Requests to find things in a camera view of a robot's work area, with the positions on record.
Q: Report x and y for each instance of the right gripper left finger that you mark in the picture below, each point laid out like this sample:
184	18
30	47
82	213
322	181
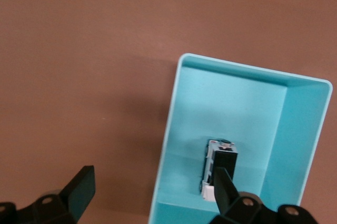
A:
79	189

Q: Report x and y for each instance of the light blue plastic bin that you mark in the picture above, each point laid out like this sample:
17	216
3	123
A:
237	102

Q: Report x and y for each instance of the white jeep toy black roof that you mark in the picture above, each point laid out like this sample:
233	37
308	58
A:
226	160

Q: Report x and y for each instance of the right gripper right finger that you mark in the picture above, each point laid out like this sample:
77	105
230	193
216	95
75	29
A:
223	192

